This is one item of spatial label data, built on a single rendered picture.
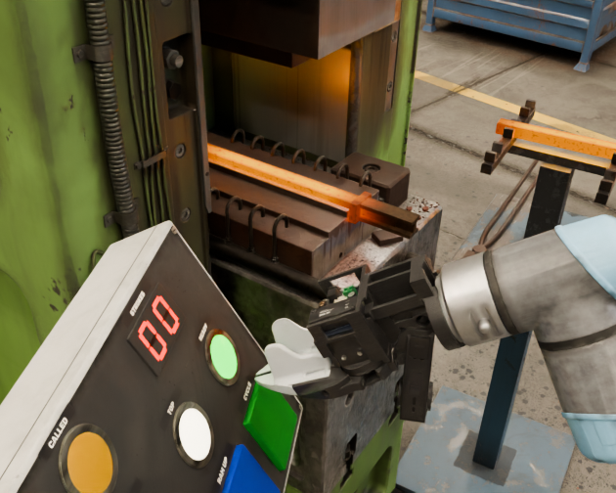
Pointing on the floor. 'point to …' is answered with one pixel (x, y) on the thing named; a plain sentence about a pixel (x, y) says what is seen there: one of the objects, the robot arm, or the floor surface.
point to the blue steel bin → (544, 21)
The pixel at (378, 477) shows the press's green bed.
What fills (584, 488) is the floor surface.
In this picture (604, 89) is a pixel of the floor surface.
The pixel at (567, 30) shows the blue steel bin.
